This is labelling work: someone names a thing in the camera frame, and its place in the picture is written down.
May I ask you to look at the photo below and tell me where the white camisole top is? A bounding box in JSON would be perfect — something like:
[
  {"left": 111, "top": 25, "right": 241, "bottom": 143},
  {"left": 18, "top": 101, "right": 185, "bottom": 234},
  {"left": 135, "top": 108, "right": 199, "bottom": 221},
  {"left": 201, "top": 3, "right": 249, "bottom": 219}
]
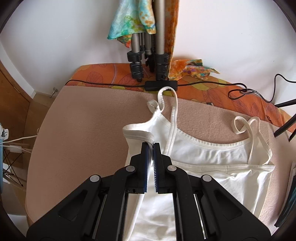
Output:
[{"left": 123, "top": 86, "right": 274, "bottom": 240}]

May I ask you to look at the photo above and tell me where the dark green folded garment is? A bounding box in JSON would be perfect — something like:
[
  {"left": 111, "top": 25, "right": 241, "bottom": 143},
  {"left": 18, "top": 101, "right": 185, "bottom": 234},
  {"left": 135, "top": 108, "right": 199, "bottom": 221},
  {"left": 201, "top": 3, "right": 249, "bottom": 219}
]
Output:
[{"left": 274, "top": 162, "right": 295, "bottom": 227}]

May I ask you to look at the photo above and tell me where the orange floral bed sheet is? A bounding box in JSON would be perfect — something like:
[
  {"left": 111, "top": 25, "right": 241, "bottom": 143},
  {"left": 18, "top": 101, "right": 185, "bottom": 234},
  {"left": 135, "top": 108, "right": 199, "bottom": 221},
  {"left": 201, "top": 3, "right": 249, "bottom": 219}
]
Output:
[{"left": 66, "top": 63, "right": 290, "bottom": 127}]

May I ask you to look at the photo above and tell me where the wooden furniture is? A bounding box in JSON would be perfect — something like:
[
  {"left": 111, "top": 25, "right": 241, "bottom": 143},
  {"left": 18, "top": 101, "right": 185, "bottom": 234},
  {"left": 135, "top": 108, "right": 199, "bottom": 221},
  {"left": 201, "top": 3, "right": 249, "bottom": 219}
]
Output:
[{"left": 0, "top": 64, "right": 32, "bottom": 140}]

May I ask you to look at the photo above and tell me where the folded silver tripod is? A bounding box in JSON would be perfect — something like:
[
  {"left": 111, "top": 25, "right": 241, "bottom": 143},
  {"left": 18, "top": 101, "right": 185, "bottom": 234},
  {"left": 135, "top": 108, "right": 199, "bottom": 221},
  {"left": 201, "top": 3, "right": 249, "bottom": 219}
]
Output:
[{"left": 127, "top": 1, "right": 169, "bottom": 82}]

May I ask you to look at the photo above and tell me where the colourful silk scarf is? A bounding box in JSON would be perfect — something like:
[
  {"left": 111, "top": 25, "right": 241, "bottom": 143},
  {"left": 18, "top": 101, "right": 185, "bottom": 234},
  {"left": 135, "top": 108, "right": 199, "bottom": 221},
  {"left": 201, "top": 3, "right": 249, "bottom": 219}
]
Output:
[{"left": 107, "top": 1, "right": 218, "bottom": 80}]

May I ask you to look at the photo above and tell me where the white cable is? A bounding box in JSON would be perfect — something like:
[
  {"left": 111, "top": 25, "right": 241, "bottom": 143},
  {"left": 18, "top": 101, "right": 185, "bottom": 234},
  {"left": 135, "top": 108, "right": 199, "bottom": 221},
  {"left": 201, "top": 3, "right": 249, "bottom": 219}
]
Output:
[{"left": 0, "top": 128, "right": 40, "bottom": 155}]

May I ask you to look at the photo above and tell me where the black ring light cable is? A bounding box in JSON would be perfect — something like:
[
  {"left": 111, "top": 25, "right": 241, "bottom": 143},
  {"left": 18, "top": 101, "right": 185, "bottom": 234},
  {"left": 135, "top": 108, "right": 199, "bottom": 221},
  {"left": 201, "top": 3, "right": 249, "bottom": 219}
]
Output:
[{"left": 64, "top": 73, "right": 296, "bottom": 103}]

